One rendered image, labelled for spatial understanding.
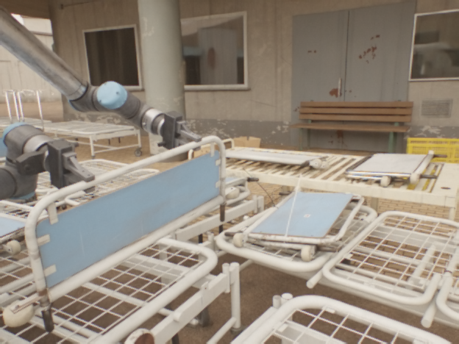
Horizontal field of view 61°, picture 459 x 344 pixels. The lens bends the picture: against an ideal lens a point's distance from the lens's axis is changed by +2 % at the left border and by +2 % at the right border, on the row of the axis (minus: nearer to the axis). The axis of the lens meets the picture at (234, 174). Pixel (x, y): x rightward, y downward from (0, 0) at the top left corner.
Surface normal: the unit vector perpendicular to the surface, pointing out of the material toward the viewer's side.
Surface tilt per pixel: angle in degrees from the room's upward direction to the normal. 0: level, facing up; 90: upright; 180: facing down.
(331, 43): 90
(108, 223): 98
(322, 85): 90
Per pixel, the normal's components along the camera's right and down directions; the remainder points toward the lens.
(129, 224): 0.80, 0.26
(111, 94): -0.31, -0.26
